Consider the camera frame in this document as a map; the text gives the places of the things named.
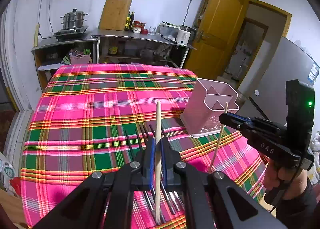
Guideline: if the wooden chopstick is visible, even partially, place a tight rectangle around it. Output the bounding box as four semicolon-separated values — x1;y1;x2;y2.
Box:
208;102;228;173
155;101;161;224

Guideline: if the steel kitchen counter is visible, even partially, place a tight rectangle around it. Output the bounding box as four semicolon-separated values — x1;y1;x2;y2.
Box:
90;28;195;69

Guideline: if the right hand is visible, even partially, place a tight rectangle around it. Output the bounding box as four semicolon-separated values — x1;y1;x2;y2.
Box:
263;159;308;200

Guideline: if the pink utensil holder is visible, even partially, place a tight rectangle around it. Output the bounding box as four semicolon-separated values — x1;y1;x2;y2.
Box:
180;78;239;138

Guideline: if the grey refrigerator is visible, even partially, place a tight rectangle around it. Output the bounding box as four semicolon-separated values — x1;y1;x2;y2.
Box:
237;37;319;124

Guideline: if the pink plaid tablecloth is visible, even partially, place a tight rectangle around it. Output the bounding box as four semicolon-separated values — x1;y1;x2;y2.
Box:
20;64;265;226

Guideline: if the yellow wooden door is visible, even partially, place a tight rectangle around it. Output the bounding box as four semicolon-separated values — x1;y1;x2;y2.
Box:
184;0;248;80

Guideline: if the white electric kettle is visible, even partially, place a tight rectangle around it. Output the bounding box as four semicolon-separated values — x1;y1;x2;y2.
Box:
175;25;196;46

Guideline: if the red jar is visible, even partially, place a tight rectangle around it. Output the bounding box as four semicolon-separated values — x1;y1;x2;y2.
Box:
140;23;148;35

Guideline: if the pink storage basket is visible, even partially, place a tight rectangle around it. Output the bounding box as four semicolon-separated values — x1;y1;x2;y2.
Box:
69;54;91;65

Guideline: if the dark oil bottle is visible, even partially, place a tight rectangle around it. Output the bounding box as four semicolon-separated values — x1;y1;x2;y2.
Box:
125;11;135;31

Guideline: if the low wooden shelf cabinet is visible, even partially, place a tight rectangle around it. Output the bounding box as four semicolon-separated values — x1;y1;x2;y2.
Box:
31;35;98;91

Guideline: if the wooden cutting board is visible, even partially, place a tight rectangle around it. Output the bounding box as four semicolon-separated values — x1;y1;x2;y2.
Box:
98;0;132;31

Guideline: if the induction cooker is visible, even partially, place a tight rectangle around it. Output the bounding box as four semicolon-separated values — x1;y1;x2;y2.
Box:
53;25;88;41

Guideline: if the steel steamer pot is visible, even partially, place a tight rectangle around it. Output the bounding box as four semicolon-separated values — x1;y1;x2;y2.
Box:
61;9;88;30

